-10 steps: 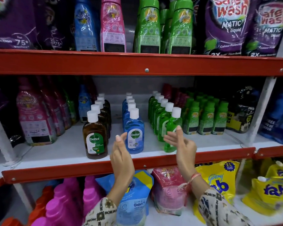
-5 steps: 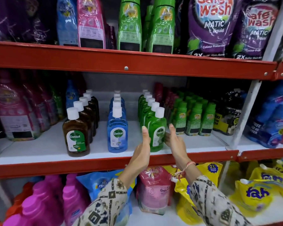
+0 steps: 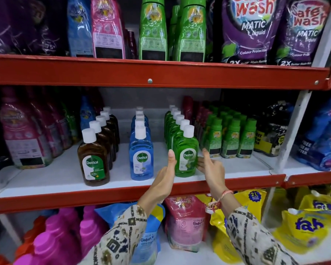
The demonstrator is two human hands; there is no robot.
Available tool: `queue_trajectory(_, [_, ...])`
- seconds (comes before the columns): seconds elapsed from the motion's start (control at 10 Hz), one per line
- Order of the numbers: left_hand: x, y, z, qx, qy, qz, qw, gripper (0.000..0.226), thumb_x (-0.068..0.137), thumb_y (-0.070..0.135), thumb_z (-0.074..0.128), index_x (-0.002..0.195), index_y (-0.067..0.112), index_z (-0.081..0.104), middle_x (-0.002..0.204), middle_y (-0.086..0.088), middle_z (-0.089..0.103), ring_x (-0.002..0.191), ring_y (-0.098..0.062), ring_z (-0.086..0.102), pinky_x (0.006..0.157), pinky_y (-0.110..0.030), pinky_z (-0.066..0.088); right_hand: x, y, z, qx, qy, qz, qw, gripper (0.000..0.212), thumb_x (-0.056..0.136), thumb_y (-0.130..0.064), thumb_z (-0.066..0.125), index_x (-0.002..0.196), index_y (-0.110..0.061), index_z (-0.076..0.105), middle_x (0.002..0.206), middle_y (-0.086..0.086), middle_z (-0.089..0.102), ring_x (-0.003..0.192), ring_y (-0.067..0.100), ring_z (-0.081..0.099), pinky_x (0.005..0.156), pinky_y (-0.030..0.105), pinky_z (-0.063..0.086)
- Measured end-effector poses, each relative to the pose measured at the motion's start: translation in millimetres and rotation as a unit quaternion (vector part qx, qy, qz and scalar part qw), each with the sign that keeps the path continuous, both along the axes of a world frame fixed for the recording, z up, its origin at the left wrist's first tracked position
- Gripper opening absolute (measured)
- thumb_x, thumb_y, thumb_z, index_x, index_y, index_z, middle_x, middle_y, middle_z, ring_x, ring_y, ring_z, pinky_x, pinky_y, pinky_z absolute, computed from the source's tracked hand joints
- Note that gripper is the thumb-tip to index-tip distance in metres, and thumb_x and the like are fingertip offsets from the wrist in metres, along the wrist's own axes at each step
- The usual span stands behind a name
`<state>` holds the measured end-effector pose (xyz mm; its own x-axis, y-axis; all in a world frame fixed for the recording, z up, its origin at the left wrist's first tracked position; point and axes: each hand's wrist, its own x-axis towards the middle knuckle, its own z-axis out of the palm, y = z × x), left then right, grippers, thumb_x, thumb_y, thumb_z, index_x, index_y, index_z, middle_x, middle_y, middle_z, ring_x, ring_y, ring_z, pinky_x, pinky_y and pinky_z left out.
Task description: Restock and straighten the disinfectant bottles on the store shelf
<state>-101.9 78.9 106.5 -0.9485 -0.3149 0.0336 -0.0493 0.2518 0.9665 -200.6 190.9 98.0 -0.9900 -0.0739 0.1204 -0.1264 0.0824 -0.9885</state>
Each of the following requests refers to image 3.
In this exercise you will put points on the person's left thumb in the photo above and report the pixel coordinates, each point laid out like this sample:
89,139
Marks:
172,161

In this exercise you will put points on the green fabric conditioner bottle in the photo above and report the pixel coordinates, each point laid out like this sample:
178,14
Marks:
173,30
71,124
153,30
191,30

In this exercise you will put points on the group of small green-capped bottles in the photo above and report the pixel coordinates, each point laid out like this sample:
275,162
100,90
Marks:
231,137

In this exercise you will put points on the person's left forearm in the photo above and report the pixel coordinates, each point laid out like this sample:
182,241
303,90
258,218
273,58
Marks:
121,237

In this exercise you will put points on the person's left hand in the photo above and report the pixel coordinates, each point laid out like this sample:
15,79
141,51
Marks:
164,179

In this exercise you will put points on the dark red bottle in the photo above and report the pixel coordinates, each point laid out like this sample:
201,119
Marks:
131,44

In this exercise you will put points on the green antiseptic bottle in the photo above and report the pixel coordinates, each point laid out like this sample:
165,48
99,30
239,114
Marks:
186,146

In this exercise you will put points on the person's right hand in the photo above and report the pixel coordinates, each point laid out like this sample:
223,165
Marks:
215,176

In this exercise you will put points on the group of dark red bottles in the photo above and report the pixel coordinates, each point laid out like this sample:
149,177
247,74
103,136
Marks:
188,107

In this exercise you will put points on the white metal shelf upright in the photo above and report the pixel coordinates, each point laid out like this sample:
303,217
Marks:
298,118

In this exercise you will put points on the magenta plastic bottle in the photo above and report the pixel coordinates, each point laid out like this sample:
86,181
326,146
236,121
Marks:
55,242
69,218
23,259
92,229

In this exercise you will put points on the purple detergent pouch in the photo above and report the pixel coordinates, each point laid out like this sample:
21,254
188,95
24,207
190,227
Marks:
251,30
48,27
303,33
2,24

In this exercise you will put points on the row of green antiseptic liquids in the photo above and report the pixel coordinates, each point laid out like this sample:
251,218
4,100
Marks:
171,126

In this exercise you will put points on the person's right forearm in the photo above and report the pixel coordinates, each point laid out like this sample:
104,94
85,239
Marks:
251,234

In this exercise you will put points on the pink fabric conditioner bottle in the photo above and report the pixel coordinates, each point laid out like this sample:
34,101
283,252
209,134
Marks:
51,129
23,135
107,27
62,124

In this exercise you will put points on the pink refill pouch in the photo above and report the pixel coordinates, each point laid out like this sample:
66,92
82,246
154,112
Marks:
186,223

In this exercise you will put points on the blue fabric conditioner bottle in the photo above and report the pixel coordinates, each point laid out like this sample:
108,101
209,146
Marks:
80,27
87,113

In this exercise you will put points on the blue antiseptic bottle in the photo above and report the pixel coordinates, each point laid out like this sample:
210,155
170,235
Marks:
139,116
139,123
141,160
139,112

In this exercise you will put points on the yellow refill pouch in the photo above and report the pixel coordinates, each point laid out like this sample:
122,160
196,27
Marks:
223,242

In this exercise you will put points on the blue detergent pouch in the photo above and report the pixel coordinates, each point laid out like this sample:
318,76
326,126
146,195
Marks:
322,140

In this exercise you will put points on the blue refill pouch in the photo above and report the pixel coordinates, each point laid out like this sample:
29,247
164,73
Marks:
150,242

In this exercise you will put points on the black detergent pouch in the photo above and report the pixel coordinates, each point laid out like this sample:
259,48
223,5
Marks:
271,129

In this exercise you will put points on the brown antiseptic bottle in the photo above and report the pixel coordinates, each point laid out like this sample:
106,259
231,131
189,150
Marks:
107,109
101,120
95,126
105,115
93,162

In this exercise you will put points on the person's right thumb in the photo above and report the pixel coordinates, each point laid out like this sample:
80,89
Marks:
206,156

